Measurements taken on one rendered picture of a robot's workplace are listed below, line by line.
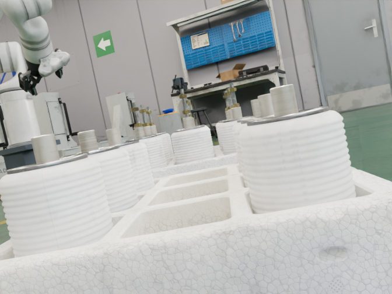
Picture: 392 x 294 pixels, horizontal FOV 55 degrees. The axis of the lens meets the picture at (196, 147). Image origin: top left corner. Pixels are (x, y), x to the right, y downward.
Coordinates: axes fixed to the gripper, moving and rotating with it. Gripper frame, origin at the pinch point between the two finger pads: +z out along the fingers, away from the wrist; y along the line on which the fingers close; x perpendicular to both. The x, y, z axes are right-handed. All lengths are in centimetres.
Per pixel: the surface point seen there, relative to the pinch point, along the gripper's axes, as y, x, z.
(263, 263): 25, 66, -70
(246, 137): 17, 59, -70
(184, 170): 3, 51, -23
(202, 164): -1, 53, -25
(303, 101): -364, 64, 329
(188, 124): -7, 44, -23
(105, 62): -276, -257, 468
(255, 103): -1, 56, -52
